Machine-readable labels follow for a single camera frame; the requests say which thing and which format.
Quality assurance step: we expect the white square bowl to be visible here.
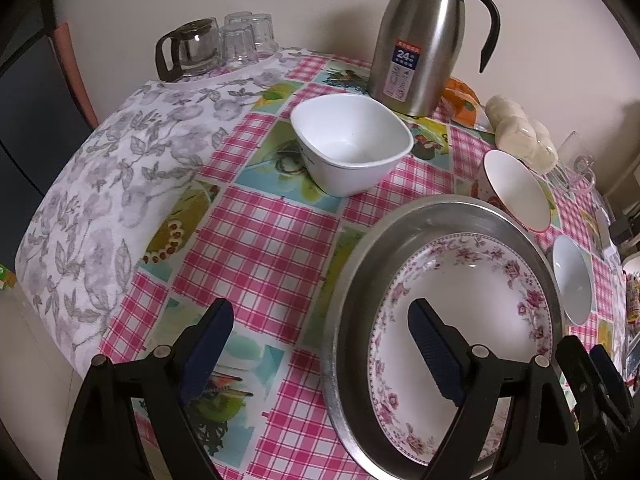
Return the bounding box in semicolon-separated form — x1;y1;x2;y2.
290;92;415;198

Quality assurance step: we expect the black charger adapter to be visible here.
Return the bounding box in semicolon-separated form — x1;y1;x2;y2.
612;212;638;241

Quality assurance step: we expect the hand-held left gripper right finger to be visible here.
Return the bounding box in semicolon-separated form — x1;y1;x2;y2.
407;298;586;480

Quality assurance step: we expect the colourful toy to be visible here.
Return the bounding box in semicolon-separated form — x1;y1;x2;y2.
625;270;640;321

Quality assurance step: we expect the glass coffee pot black handle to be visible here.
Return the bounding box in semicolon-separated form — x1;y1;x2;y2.
155;17;223;82

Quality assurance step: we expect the small white floral bowl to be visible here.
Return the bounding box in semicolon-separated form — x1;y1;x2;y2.
552;235;596;326

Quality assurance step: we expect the floral rim round plate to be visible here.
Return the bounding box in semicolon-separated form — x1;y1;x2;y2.
367;232;556;468

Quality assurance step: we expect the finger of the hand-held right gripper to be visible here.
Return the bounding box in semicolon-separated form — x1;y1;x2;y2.
555;335;603;421
589;345;635;431

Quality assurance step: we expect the pink checked tablecloth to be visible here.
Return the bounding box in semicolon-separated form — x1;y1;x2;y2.
100;55;636;480

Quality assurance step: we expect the brick red panel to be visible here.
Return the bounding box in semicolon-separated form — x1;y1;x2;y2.
52;22;99;128

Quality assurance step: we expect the stainless steel thermos jug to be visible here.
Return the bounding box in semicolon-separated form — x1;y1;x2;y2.
367;0;501;118

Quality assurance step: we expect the orange snack packet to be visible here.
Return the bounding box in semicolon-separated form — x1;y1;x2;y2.
442;77;488;126

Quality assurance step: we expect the bag of white steamed buns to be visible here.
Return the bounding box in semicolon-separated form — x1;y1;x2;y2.
485;94;558;173

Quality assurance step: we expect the clear glass mug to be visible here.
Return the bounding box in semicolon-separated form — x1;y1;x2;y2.
547;131;598;193

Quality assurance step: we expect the dark cabinet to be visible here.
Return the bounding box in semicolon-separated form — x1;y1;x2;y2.
0;0;91;271

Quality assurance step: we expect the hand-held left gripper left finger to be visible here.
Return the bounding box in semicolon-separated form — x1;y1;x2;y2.
57;298;235;480

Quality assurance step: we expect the round stainless steel basin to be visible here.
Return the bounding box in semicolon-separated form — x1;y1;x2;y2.
325;195;568;480

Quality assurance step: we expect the strawberry print bowl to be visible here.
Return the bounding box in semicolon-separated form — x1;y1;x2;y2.
475;150;553;233

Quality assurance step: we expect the grey leaf print cloth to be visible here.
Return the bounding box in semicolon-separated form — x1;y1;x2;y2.
15;47;311;368

